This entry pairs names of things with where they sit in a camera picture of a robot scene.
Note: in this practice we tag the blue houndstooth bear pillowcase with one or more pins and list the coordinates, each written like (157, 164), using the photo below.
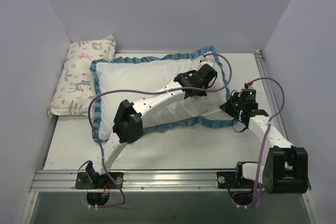
(130, 78)

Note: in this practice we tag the floral deer print pillow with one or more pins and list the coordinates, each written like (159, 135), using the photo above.
(75, 88)

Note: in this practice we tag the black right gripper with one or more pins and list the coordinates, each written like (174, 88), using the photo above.
(228, 107)

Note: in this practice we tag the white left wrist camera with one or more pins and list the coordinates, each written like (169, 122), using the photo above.
(205, 61)

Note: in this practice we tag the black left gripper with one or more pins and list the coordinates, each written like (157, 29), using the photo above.
(208, 72)

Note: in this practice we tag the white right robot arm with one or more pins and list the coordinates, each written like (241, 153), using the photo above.
(282, 168)

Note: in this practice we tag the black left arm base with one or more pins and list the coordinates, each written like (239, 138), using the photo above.
(88, 178)

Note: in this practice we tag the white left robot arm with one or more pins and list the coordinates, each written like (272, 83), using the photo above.
(128, 121)

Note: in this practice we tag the aluminium front rail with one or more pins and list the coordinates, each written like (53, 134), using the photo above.
(133, 181)

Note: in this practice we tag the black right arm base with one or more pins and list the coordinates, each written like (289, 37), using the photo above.
(233, 178)

